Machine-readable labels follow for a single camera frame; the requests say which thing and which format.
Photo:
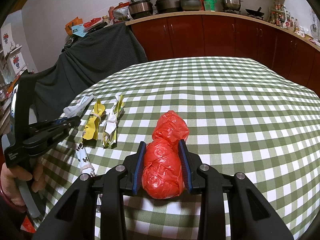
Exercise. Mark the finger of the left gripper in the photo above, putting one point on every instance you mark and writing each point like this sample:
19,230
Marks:
67,122

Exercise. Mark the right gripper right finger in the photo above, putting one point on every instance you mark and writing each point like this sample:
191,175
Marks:
251,215

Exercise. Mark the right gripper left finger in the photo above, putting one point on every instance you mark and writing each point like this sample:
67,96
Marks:
73,216

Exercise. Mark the red plastic bag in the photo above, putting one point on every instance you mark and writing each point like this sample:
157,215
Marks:
162,169

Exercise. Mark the grey white wrapper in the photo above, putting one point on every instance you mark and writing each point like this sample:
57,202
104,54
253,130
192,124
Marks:
78,109

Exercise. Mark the white long plastic wrapper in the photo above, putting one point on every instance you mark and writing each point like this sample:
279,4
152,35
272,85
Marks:
84,162

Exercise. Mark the red lower kitchen cabinets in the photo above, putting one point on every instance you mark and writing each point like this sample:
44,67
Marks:
216,35

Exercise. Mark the yellow snack wrapper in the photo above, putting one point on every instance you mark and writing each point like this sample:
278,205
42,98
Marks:
92,125

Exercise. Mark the yellow white tied wrapper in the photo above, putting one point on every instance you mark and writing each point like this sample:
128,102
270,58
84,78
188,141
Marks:
109,137

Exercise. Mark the dark green draped cloth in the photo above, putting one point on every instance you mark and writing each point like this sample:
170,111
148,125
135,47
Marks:
93,58

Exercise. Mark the orange paper bag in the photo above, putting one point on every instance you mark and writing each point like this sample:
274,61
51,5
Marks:
68,26

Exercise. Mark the green checkered tablecloth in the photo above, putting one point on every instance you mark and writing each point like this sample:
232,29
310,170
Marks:
242,117

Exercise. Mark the open rice cooker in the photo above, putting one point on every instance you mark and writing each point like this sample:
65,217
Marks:
140,8

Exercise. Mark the large black pot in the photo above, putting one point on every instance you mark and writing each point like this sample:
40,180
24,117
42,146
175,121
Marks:
167,6

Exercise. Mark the dark wok bowl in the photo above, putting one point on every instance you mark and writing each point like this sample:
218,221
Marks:
190,5

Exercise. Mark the stainless steel steamer pot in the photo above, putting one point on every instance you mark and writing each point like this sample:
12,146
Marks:
234,5

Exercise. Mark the black wok on stove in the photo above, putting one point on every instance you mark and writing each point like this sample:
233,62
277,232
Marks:
255,13

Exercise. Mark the spice bottle rack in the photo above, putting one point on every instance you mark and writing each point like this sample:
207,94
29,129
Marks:
281,17

